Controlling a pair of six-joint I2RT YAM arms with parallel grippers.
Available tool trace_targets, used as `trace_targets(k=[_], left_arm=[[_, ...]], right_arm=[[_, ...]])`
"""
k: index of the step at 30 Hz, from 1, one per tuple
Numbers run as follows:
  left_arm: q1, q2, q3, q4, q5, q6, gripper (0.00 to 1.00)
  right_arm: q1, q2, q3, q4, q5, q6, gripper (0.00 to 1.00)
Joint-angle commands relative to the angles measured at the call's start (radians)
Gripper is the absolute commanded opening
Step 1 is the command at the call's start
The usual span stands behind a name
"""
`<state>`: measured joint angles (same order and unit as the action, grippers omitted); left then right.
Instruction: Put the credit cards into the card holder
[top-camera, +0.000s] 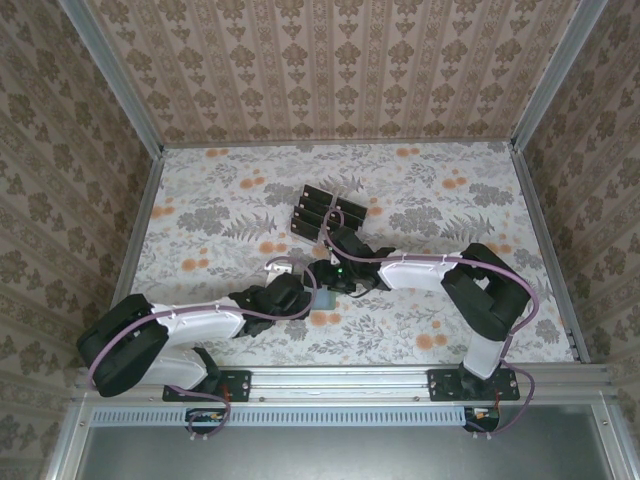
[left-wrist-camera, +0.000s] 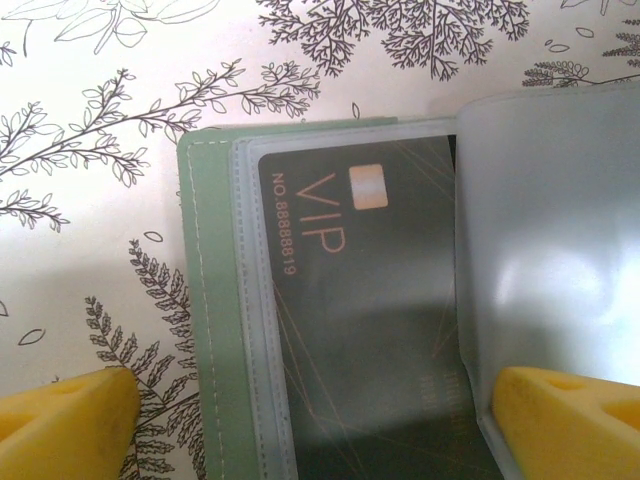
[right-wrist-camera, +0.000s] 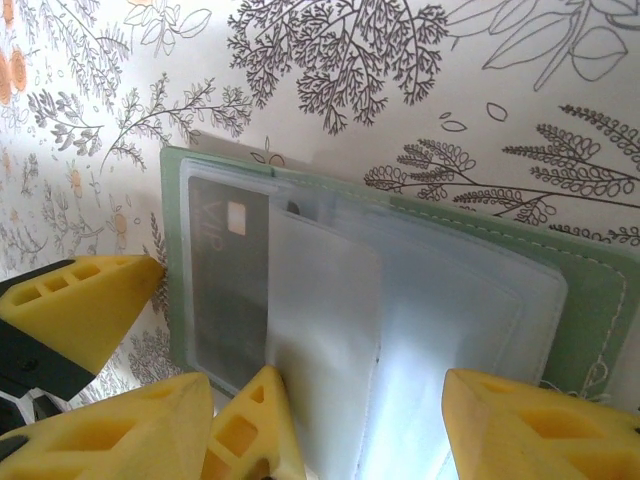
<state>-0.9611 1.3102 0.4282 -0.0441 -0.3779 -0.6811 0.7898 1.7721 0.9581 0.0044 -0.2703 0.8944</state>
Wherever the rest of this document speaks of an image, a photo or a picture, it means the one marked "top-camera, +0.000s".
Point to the black slotted rack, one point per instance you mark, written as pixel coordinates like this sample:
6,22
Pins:
333,196

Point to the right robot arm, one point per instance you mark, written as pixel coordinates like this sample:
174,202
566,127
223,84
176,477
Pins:
410,275

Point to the floral patterned tablecloth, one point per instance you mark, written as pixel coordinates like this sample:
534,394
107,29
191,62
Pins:
400,200

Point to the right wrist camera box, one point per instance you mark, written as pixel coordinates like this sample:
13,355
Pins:
350,245

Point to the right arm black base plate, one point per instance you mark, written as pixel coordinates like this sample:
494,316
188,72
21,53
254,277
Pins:
440,385

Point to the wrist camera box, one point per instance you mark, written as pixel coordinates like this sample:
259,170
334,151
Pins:
350,245
287,290

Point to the aluminium side rail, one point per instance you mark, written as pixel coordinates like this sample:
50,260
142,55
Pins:
550,255
145,210

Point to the aluminium mounting rail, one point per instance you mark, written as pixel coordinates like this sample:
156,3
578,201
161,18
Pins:
340,385

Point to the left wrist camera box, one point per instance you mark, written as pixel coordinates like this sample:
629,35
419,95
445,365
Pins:
287,290

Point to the grey metal panel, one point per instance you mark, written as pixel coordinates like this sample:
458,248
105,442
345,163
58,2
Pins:
350,455

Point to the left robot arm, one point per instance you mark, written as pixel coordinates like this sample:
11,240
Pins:
195,322

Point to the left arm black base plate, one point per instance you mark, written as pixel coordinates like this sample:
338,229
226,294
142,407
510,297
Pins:
237,385

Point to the small wiring connector board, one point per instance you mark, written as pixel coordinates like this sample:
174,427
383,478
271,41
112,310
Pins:
481,414
205,416

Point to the aluminium corner post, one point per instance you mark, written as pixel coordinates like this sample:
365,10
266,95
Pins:
550,75
115,80

